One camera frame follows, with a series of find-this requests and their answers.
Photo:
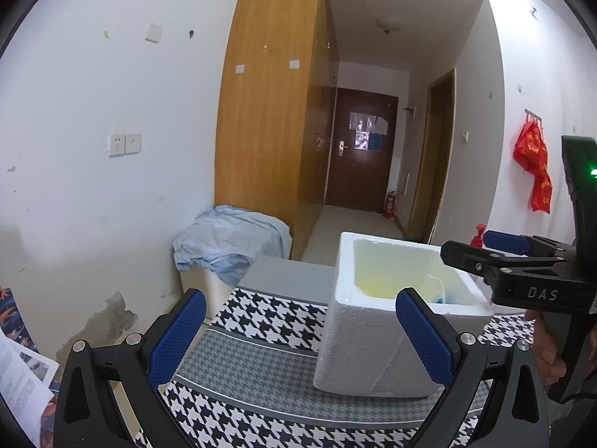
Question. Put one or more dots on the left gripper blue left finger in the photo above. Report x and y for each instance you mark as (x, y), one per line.
(170, 336)

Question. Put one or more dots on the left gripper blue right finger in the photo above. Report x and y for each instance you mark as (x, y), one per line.
(432, 337)

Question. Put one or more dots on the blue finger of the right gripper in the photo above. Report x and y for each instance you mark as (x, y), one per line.
(480, 262)
(507, 243)

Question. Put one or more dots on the blue face mask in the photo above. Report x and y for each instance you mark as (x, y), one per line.
(438, 293)

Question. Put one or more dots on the yellow foam fruit net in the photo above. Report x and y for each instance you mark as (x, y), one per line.
(378, 285)

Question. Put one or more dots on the right human hand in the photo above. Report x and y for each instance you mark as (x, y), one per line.
(550, 367)

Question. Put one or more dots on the white lotion pump bottle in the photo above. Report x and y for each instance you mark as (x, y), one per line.
(478, 239)

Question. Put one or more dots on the red fire extinguisher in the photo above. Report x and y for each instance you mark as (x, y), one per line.
(390, 203)

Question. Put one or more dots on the light blue crumpled sheet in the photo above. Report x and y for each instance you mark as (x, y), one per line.
(226, 241)

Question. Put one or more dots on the papers on left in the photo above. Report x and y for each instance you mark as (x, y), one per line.
(28, 403)

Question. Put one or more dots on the dark brown entrance door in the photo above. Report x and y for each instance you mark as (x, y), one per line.
(362, 149)

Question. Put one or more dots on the ceiling lamp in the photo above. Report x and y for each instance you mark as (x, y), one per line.
(389, 23)

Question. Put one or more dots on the wooden wardrobe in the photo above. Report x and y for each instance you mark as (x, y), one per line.
(275, 112)

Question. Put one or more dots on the wooden side door frame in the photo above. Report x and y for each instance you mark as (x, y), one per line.
(435, 157)

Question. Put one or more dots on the wall socket pair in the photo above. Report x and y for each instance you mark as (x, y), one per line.
(124, 144)

